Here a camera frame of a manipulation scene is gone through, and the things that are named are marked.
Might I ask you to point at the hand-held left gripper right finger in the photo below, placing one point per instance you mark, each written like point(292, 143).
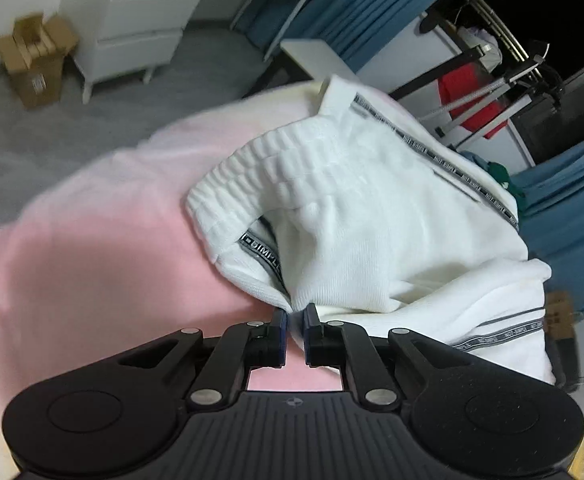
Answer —
point(313, 337)

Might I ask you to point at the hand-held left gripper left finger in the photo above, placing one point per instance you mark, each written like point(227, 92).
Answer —
point(279, 340)

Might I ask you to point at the white pants with striped band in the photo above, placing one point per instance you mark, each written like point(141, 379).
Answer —
point(372, 210)

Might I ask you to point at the pastel striped bed sheet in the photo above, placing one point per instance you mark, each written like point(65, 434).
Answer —
point(111, 240)

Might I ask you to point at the brown cardboard box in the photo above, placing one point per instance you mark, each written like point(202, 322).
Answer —
point(561, 322)

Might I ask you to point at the green garment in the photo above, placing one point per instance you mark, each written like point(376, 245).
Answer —
point(509, 185)

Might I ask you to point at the small white table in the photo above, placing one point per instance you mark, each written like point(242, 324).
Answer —
point(317, 57)

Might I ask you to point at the red garment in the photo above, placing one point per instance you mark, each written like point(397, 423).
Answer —
point(464, 92)

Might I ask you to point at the blue curtain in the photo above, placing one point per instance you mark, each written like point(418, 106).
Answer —
point(567, 200)
point(367, 5)

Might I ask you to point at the metal drying rack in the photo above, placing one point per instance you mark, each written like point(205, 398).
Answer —
point(502, 85)

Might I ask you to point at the white hanging garment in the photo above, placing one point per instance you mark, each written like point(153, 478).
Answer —
point(482, 42)

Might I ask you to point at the white drawer cabinet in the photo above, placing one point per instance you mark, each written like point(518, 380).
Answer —
point(131, 15)

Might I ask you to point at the open cardboard box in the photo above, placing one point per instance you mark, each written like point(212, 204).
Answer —
point(34, 62)

